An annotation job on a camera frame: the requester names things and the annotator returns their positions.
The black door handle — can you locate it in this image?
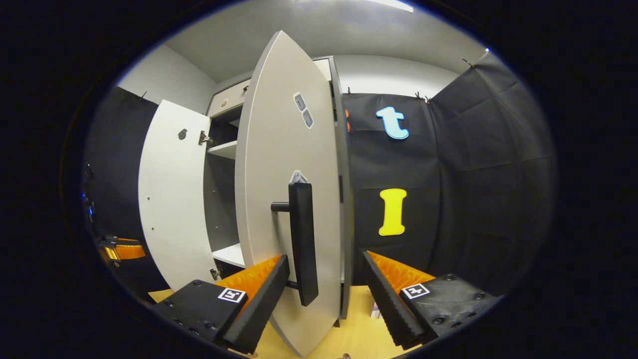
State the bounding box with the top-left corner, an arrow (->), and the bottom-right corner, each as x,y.
271,182 -> 319,307

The white cabinet shelf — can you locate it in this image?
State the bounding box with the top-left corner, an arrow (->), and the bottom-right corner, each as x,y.
207,140 -> 238,160

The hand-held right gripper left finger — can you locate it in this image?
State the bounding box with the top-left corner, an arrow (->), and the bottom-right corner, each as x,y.
152,254 -> 291,355

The black backdrop cloth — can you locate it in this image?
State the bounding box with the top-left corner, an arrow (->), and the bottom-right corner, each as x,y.
82,86 -> 170,295
344,50 -> 556,297

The white cabinet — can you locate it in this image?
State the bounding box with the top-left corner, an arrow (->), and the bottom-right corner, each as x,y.
202,56 -> 355,320

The long ceiling light panel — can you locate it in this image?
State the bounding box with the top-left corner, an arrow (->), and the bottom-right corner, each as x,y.
364,0 -> 414,13

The white cabinet drawer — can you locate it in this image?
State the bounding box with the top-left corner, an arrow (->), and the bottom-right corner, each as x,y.
207,80 -> 252,119

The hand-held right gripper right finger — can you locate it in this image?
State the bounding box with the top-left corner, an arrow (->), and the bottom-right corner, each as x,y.
362,251 -> 500,350

